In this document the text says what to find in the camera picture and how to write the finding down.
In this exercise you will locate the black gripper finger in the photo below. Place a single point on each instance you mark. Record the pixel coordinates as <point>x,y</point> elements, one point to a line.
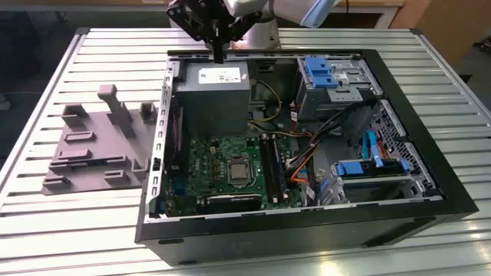
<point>188,23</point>
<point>237,28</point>

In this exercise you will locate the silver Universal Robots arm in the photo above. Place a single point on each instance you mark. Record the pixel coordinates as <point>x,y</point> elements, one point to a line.
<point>260,37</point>

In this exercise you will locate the blue plastic drive latch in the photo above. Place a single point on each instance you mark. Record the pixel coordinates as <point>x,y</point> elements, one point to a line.
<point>320,72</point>

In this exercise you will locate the grey power supply unit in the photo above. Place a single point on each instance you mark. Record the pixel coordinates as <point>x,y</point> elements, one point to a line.
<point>210,103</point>

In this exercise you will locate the metal drive cage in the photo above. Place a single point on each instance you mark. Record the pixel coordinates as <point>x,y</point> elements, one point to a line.
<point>344,95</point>

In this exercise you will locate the green motherboard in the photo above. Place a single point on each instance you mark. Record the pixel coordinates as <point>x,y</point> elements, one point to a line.
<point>202,149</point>

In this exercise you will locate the CPU socket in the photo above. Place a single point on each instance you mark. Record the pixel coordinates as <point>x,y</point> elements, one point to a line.
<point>237,159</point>

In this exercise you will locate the grey parts rack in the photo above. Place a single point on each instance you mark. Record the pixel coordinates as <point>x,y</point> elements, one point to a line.
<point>96,138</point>

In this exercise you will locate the silver CPU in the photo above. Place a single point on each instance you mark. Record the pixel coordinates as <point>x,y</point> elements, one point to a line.
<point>237,172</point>

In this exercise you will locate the wooden cabinet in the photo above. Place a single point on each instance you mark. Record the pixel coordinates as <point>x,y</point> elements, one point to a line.
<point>452,23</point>

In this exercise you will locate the hard disk in blue carrier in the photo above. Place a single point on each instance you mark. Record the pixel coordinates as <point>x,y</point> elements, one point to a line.
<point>351,168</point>

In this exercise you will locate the black graphics card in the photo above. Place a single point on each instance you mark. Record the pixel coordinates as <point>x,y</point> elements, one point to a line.
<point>229,205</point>

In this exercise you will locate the metal disk bay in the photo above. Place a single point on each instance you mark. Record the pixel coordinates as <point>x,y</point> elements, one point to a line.
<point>375,178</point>

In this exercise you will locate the black open PC case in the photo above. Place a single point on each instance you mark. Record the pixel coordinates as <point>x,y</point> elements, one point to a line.
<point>268,241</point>

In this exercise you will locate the wooden bench white frame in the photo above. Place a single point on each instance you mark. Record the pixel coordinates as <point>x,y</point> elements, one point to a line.
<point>388,15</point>

